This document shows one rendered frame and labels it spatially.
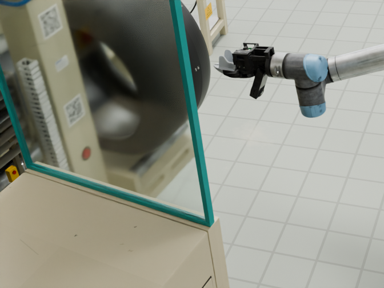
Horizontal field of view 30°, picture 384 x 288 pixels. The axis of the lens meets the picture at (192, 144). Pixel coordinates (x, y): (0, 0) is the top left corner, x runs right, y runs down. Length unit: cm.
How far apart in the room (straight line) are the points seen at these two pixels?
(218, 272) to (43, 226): 41
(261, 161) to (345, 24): 160
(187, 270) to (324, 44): 347
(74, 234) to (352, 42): 349
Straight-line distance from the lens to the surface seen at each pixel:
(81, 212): 168
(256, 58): 210
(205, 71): 230
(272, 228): 342
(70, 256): 158
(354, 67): 215
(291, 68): 203
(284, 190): 362
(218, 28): 495
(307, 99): 207
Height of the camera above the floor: 232
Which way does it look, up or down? 35 degrees down
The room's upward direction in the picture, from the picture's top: 9 degrees counter-clockwise
